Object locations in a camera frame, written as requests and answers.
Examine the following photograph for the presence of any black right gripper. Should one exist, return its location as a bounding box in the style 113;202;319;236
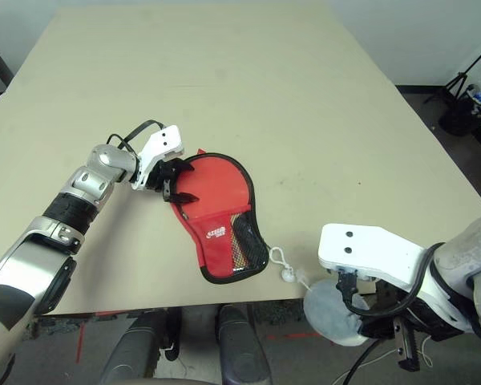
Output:
359;290;467;372

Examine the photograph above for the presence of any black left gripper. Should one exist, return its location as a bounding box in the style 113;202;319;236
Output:
149;157;200;205

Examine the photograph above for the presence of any red black paddle case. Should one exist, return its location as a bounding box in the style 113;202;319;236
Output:
160;148;270;285

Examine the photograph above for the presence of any white fluffy pom-pom zipper pull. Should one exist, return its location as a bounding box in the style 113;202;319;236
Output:
269;245;372;347

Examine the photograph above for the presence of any grey right robot leg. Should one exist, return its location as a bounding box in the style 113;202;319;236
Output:
216;304;273;385

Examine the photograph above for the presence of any grey robot leg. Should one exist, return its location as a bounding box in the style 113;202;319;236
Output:
99;308;181;385
216;304;273;385

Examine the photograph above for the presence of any grey left robot leg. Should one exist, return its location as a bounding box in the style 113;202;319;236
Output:
99;308;181;385

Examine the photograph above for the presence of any black trash bin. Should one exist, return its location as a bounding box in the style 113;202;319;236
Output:
439;83;481;137

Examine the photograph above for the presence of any black tripod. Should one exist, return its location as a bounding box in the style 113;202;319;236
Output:
424;42;481;105

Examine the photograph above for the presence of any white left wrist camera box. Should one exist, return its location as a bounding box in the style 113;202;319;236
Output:
131;124;184;192

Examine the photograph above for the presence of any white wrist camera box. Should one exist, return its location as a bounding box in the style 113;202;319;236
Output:
131;124;184;192
318;223;430;300

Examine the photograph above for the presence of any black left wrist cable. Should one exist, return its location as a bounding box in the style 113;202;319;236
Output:
106;119;165;156

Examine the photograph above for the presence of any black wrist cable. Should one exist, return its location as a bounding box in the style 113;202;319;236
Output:
106;119;165;156
335;242;446;385

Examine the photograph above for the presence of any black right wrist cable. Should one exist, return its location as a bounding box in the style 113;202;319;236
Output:
335;242;446;385

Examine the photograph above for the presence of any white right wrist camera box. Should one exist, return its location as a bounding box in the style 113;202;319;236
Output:
318;223;430;300

